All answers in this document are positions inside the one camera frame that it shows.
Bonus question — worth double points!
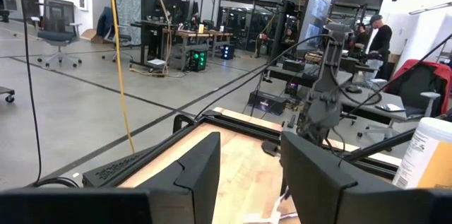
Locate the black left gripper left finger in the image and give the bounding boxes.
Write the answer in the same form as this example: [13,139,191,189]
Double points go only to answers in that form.
[136,131,222,224]

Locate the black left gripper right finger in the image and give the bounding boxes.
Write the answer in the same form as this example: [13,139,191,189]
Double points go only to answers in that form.
[280,131,424,224]

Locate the grey office desk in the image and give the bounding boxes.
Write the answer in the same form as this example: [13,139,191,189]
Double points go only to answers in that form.
[267,59,408,123]

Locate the black floor box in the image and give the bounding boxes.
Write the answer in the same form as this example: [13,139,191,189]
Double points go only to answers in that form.
[246,90,288,117]

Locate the black diagonal stand bar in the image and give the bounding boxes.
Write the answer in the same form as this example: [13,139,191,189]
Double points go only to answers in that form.
[343,127,418,164]

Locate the black perforated box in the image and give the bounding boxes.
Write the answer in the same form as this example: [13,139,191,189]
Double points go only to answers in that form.
[82,145,158,188]

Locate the person behind monitor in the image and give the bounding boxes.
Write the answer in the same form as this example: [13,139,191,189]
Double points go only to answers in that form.
[347,21,370,59]

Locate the standing person with cap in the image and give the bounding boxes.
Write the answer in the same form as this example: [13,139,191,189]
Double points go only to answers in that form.
[364,13,394,81]

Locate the office chair with red jacket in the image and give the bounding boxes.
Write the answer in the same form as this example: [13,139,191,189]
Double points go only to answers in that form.
[356,58,452,140]

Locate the large tilted monitor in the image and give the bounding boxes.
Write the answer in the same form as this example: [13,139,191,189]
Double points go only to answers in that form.
[297,0,333,54]

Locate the white yellow wipes canister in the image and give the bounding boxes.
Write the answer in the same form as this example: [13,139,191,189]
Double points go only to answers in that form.
[391,117,452,191]

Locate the small computer blue lights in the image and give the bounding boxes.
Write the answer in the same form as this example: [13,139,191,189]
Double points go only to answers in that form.
[220,42,237,61]

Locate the black computer green lights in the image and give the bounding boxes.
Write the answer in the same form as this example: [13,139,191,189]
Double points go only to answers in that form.
[187,49,209,73]

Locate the wooden top work table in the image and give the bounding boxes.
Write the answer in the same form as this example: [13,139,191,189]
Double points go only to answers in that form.
[172,28,234,72]

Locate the black standing desk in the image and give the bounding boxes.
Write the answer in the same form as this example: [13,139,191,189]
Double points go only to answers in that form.
[129,20,171,70]

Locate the office chair with dark jacket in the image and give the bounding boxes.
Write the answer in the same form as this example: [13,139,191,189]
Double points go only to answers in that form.
[95,6,134,63]

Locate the grey mesh office chair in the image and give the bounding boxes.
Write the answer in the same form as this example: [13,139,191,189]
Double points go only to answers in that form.
[30,0,83,69]

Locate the yellow hanging cable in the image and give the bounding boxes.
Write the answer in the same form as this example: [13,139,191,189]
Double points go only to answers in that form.
[107,0,136,155]

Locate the black hanging cable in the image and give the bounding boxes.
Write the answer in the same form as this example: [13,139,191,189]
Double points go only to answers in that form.
[15,0,81,189]

